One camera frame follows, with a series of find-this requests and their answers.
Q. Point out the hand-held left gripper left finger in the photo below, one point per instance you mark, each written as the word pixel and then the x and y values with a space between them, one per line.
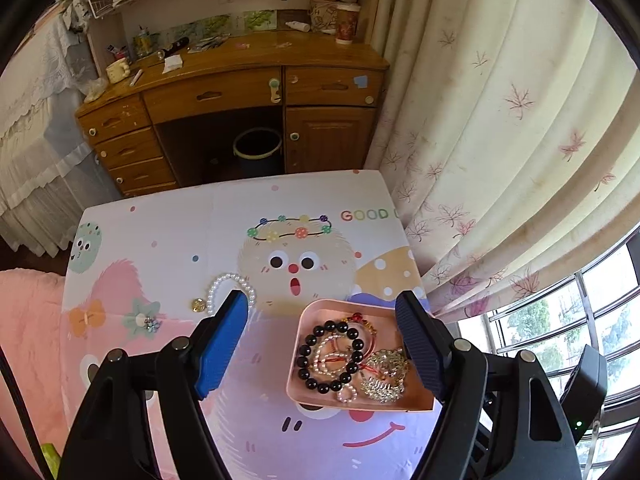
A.
pixel 222 345

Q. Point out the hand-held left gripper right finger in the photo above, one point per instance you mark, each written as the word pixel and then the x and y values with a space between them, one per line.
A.
pixel 420 345

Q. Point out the gold leaf jewelry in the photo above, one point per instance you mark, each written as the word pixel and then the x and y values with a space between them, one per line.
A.
pixel 385 377

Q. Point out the pink paper tray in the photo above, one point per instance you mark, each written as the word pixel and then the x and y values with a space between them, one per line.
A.
pixel 320 317

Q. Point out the small flower hair clip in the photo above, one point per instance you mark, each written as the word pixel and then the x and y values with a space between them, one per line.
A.
pixel 150 323

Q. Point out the window with metal bars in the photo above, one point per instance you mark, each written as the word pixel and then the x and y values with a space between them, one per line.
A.
pixel 540 320

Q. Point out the cartoon printed tablecloth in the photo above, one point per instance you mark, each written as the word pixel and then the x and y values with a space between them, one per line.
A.
pixel 175 220

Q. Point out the dark trash bin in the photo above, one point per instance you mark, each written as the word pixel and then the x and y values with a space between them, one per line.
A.
pixel 257 160

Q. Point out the pink fleece blanket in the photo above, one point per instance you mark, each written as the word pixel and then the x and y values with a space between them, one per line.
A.
pixel 30 335

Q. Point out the green snack packet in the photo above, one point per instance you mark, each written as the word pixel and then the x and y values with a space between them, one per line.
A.
pixel 49 460

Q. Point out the cream leaf print curtain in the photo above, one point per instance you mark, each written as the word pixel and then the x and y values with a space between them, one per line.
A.
pixel 500 110

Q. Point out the wooden desk with drawers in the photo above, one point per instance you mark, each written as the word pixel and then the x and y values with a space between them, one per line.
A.
pixel 225 90

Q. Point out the green drawer lock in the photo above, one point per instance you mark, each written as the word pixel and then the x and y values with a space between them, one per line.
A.
pixel 274 89

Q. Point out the white lace bed cover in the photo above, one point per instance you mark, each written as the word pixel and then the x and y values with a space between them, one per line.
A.
pixel 30 135

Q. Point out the clear plastic bag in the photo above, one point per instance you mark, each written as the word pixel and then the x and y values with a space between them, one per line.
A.
pixel 95 89

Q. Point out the small white box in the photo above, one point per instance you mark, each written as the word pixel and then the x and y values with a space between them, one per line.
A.
pixel 173 63

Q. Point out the cream ceramic mug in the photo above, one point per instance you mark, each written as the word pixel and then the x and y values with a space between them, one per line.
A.
pixel 117 71

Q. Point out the pen holder jar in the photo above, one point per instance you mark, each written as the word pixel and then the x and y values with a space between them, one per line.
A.
pixel 142 44

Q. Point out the red paper cup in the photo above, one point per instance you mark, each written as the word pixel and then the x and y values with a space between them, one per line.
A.
pixel 346 25

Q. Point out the white lotion bottle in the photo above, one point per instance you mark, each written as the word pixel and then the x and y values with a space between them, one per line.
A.
pixel 299 25

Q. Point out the patterned beige box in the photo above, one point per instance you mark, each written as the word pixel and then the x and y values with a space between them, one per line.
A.
pixel 322 12

